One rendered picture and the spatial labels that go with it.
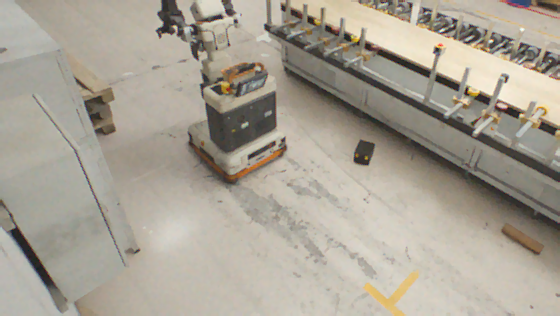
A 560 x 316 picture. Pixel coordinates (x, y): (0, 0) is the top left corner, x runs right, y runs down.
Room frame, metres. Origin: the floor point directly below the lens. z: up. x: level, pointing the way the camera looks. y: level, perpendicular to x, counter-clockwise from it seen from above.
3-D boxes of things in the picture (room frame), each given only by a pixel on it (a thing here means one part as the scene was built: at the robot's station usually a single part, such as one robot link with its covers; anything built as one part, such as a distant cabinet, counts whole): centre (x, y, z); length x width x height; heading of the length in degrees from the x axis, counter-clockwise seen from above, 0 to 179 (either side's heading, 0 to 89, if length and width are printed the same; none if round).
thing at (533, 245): (1.94, -1.50, 0.04); 0.30 x 0.08 x 0.08; 50
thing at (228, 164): (2.65, 0.90, 0.16); 0.67 x 0.64 x 0.25; 50
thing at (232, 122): (2.59, 0.83, 0.59); 0.55 x 0.34 x 0.83; 140
